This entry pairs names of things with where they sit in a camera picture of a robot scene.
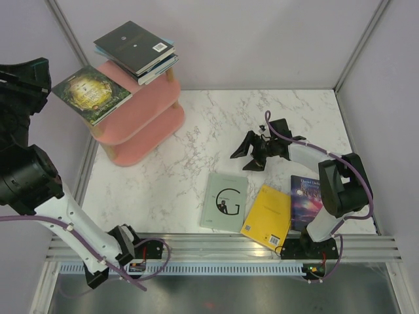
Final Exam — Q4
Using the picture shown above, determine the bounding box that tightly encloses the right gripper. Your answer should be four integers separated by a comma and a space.
230, 130, 278, 172

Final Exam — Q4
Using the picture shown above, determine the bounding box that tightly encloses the green secret garden book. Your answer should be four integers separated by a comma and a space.
52, 65, 132, 126

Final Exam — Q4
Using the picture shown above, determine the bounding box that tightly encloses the black hardcover book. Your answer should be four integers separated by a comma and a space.
94, 21, 175, 75

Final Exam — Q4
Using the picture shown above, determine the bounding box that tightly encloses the teal 20000 Leagues book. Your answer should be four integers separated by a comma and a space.
137, 54, 179, 86

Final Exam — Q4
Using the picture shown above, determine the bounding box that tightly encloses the light blue book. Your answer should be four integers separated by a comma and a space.
94, 39, 175, 75

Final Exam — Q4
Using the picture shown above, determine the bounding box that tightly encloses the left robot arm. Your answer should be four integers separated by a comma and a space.
1, 58, 143, 288

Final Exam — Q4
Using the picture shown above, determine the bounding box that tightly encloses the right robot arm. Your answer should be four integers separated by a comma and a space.
230, 118, 373, 258

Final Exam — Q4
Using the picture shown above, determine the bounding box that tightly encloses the pale grey G book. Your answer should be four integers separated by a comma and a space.
200, 173, 248, 232

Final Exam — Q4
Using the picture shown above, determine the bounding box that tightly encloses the yellow book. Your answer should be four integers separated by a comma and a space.
240, 184, 291, 251

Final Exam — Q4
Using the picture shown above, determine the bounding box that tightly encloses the purple Robinson Crusoe book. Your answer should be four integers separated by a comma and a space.
291, 175, 323, 232

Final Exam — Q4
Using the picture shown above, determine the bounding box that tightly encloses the pink three-tier shelf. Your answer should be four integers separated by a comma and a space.
88, 61, 185, 167

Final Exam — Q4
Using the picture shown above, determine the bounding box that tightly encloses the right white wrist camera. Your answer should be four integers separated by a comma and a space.
258, 124, 266, 134

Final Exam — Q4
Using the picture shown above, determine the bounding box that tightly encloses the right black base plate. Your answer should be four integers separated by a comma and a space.
280, 239, 339, 260

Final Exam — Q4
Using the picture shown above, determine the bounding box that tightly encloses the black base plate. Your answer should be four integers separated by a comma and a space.
280, 239, 339, 260
134, 239, 164, 261

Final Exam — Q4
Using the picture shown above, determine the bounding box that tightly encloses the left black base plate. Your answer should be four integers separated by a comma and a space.
134, 239, 164, 261

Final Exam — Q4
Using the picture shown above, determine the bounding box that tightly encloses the aluminium front rail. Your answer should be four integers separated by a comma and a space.
45, 230, 403, 263

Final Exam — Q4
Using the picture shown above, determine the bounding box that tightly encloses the white slotted cable duct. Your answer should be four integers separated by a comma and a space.
60, 263, 304, 276

